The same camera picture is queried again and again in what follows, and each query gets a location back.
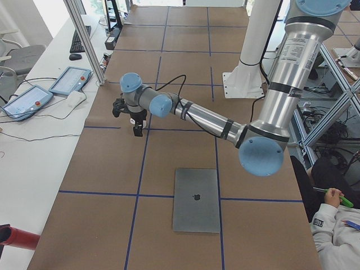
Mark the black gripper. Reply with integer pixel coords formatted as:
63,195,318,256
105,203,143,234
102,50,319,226
130,109,147,137

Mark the white ceramic cup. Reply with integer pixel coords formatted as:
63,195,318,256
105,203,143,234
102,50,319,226
130,118,147,128

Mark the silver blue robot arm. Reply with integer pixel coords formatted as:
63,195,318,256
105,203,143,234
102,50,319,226
112,1,349,176

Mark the grey closed laptop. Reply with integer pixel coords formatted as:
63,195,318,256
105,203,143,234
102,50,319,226
173,168,220,233

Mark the seated person's hand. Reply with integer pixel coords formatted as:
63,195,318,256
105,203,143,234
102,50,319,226
324,188,344,208

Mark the white folded cloth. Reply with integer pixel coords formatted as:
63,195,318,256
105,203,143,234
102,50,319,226
66,91,86,109

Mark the far blue teach pendant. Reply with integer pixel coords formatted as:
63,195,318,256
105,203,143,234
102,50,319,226
49,66,91,96

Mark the blue teach pendant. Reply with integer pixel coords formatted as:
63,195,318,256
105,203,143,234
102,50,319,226
1,85,53,121
49,66,91,96

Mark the black computer mouse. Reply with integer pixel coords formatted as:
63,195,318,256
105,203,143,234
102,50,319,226
69,53,82,61

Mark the black keyboard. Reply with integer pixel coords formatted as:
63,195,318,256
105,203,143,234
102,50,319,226
69,30,85,53

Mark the near blue teach pendant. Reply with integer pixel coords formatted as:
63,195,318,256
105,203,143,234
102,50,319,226
1,85,53,121

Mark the grey office chair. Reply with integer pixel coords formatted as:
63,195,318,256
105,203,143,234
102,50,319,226
1,29,46,90

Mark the red cylinder tube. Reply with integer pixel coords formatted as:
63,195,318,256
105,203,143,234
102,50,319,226
1,224,40,250

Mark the green pen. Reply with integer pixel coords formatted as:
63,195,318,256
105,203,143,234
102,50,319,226
313,187,354,208

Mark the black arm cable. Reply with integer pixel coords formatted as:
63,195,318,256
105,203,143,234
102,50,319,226
154,74,264,138

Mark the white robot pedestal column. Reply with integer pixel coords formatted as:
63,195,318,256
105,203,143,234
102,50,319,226
223,0,282,98

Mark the aluminium frame post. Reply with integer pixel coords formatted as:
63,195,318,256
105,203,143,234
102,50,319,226
64,0,105,86

